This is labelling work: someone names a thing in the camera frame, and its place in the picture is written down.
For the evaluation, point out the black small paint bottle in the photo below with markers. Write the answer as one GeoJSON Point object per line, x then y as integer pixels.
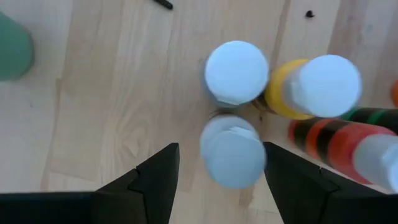
{"type": "Point", "coordinates": [233, 155]}

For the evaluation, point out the purple small paint bottle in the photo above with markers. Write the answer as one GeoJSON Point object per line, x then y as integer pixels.
{"type": "Point", "coordinates": [236, 71]}

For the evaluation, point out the green plastic cup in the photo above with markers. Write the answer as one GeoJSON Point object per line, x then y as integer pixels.
{"type": "Point", "coordinates": [14, 49]}

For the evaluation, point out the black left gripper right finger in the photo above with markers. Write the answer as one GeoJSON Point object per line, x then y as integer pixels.
{"type": "Point", "coordinates": [311, 202]}

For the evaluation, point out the yellow small paint bottle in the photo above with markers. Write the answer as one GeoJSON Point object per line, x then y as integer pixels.
{"type": "Point", "coordinates": [326, 87]}

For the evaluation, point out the red small paint bottle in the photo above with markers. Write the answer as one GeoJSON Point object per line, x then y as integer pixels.
{"type": "Point", "coordinates": [342, 143]}

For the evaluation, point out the green small paint bottle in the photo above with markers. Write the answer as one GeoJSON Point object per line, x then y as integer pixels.
{"type": "Point", "coordinates": [376, 116]}

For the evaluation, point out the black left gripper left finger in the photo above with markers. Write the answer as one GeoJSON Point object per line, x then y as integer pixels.
{"type": "Point", "coordinates": [140, 202]}

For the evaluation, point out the small black debris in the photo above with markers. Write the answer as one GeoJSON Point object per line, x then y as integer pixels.
{"type": "Point", "coordinates": [309, 14]}

